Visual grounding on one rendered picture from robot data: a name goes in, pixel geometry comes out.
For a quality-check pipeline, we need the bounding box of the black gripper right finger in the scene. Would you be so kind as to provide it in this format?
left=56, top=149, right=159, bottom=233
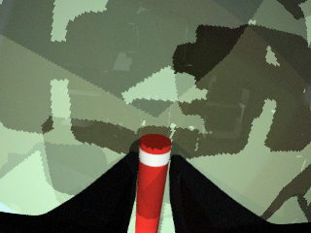
left=168, top=155, right=311, bottom=233

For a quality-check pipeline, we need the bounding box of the red peg with white band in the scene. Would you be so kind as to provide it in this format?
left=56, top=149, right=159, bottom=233
left=135, top=133, right=171, bottom=233

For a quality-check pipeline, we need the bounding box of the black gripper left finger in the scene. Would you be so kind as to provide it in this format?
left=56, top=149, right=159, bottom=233
left=0, top=151, right=139, bottom=233

